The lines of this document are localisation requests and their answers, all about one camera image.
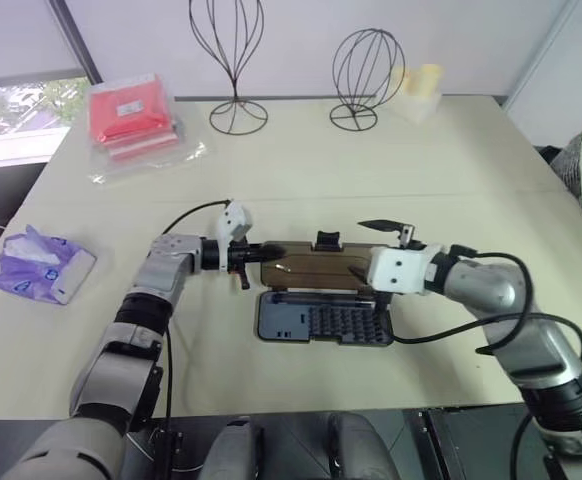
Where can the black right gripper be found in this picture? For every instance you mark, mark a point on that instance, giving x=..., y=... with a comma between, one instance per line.
x=412, y=245

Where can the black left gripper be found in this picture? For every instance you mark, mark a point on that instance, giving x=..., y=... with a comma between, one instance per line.
x=241, y=256

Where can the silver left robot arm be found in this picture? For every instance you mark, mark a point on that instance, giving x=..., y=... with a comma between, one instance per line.
x=166, y=280

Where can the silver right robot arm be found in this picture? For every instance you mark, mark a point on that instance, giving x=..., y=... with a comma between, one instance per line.
x=481, y=285

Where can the slim dark screwdriver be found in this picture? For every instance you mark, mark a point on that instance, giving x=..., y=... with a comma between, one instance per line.
x=282, y=269

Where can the black screwdriver bit case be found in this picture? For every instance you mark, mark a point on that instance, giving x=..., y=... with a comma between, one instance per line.
x=321, y=320

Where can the clear plastic zip bag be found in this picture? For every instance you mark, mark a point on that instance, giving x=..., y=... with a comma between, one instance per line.
x=146, y=165

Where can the white holder with cream cups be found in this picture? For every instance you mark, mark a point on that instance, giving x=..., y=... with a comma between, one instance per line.
x=421, y=92

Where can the red packaged cloth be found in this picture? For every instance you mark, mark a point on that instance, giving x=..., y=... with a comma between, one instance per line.
x=131, y=112

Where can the grey rounded shape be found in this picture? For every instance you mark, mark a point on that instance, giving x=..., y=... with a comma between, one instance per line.
x=356, y=447
x=233, y=450

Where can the black panel under table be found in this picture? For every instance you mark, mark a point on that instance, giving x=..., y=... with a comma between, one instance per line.
x=471, y=445

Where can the purple tissue pack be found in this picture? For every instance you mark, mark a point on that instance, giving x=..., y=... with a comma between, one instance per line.
x=36, y=270

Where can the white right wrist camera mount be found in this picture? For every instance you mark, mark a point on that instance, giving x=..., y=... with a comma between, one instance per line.
x=401, y=270

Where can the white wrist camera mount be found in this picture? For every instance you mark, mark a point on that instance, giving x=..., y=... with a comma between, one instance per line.
x=235, y=222
x=401, y=270

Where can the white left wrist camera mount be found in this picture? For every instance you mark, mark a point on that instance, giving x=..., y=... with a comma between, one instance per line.
x=235, y=222

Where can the dark window frame post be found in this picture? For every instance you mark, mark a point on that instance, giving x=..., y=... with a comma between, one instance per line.
x=78, y=42

